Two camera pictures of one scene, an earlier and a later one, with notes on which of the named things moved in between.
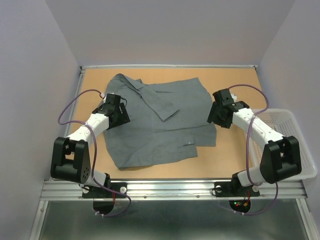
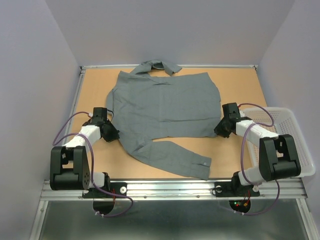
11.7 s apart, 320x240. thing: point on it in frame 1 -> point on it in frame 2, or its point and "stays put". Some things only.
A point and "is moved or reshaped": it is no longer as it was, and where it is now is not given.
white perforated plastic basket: x=286 y=123 stays put
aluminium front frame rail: x=169 y=191 stays put
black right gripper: x=212 y=117 -> x=220 y=132
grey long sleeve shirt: x=168 y=121 is moved or reshaped
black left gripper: x=124 y=118 -> x=114 y=135
